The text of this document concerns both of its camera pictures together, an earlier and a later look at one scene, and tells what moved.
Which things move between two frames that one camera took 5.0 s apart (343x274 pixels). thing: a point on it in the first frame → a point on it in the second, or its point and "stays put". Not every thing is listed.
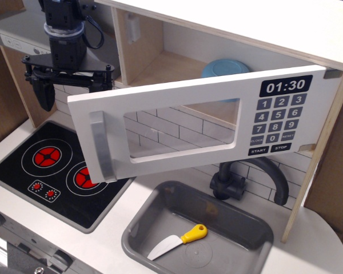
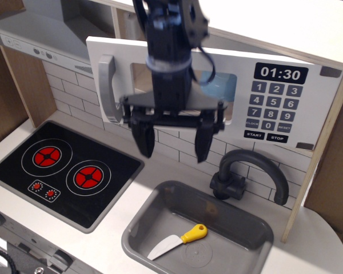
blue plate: x=224 y=67 → x=223 y=85
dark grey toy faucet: x=224 y=186 stays put
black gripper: x=68 y=62 → x=175 y=100
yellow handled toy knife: x=168 y=242 stays put
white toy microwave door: x=280 y=115 → x=267 y=99
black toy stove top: x=45 y=164 stays put
